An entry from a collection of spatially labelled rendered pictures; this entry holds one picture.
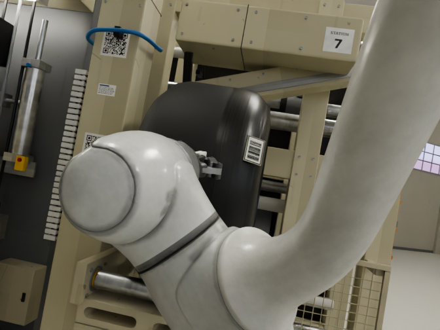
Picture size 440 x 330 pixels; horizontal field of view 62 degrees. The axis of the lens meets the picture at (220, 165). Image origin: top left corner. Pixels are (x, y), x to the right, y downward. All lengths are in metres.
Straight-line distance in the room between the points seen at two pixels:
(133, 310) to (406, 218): 11.75
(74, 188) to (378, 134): 0.23
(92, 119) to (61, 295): 0.48
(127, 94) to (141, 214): 0.74
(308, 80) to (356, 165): 1.14
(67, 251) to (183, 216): 0.76
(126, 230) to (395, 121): 0.21
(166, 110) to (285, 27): 0.61
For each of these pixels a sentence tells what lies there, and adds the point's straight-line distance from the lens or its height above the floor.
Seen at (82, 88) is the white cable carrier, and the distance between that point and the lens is 1.09.
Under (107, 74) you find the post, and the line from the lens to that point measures 1.06.
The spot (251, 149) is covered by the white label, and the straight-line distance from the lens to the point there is 0.77.
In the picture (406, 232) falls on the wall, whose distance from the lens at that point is 12.50.
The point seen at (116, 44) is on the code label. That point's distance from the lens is 1.08.
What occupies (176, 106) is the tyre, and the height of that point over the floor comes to 1.34.
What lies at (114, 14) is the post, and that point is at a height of 1.59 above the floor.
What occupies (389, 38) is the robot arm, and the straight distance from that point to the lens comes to 0.23.
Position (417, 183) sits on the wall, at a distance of 12.63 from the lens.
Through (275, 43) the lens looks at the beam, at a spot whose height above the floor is 1.67.
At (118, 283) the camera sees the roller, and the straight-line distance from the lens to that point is 0.95.
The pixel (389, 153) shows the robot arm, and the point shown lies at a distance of 0.24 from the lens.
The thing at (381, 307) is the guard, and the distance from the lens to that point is 1.45.
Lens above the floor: 1.20
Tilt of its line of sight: 2 degrees up
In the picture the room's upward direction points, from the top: 10 degrees clockwise
